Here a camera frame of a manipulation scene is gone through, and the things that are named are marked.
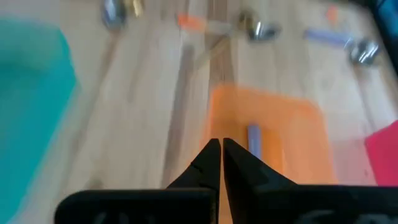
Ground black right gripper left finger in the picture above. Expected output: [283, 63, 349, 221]
[54, 138, 221, 224]

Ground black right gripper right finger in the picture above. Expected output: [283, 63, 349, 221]
[222, 138, 398, 224]

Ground purple-handled silver spoon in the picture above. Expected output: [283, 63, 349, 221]
[247, 123, 262, 161]
[303, 27, 382, 67]

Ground orange-handled silver spoon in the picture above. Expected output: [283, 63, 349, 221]
[177, 12, 282, 43]
[325, 5, 340, 24]
[101, 0, 128, 31]

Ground gold spoon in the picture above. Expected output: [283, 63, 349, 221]
[124, 0, 144, 18]

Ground orange plastic bin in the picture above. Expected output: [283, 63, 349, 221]
[200, 83, 340, 224]

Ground pink plastic bin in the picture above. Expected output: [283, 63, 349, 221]
[364, 119, 398, 187]

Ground teal translucent plastic bin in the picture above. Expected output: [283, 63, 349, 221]
[0, 18, 80, 224]

